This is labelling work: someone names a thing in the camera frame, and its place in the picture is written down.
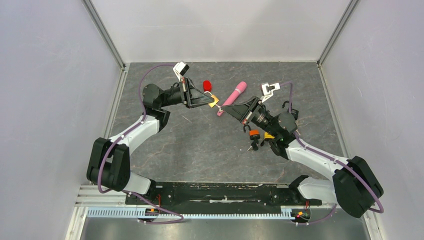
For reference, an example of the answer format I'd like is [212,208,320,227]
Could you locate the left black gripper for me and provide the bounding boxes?
[159,77,215,109]

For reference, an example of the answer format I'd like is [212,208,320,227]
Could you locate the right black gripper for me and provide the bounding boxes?
[221,96,279,138]

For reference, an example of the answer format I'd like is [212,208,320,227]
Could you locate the small brass padlock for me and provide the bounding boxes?
[203,90,220,109]

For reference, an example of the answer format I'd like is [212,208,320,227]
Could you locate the yellow black padlock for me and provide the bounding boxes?
[260,132,275,147]

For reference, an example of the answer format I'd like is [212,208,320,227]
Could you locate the black-head key bunch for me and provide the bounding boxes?
[247,139,259,151]

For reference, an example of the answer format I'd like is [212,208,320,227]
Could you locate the black Kaijing padlock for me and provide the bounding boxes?
[281,100,299,121]

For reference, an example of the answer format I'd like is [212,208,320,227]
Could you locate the orange black padlock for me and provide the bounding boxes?
[243,124,261,141]

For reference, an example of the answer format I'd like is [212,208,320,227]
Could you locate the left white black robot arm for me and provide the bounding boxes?
[86,77,214,204]

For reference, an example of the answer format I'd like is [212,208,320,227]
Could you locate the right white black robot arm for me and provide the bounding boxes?
[222,97,385,218]

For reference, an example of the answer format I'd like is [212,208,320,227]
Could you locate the red plastic cap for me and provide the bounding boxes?
[202,80,213,92]

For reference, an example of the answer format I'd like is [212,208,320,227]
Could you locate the pink cylindrical wand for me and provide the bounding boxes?
[222,81,247,107]

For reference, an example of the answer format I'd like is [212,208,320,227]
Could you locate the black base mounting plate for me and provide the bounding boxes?
[142,181,323,207]

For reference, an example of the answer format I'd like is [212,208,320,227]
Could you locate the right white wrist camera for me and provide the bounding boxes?
[260,82,281,103]

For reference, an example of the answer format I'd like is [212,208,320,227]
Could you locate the white slotted cable duct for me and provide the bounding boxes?
[86,207,310,220]

